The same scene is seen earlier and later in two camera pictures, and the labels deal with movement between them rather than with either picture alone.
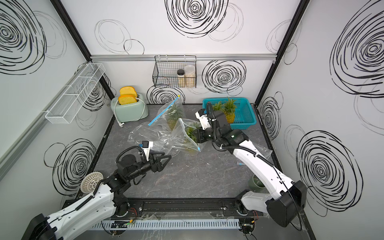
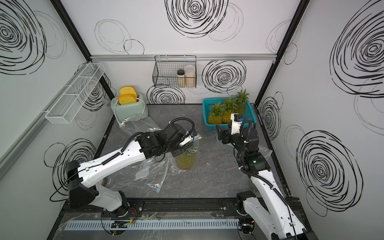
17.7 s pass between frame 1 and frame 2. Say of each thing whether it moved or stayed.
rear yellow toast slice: stayed
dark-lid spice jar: stayed
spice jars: stayed
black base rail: stayed
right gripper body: moved
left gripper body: moved
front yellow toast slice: stayed
